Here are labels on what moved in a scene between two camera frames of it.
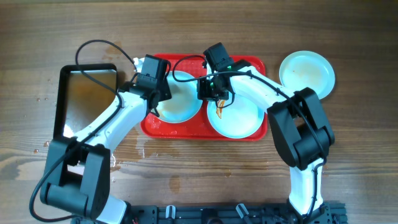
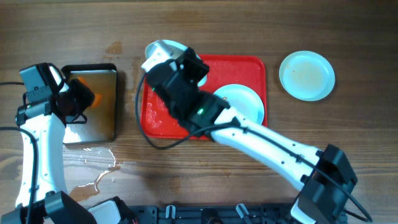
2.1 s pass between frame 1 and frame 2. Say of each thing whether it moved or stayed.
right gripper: moved
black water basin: stayed
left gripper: moved
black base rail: stayed
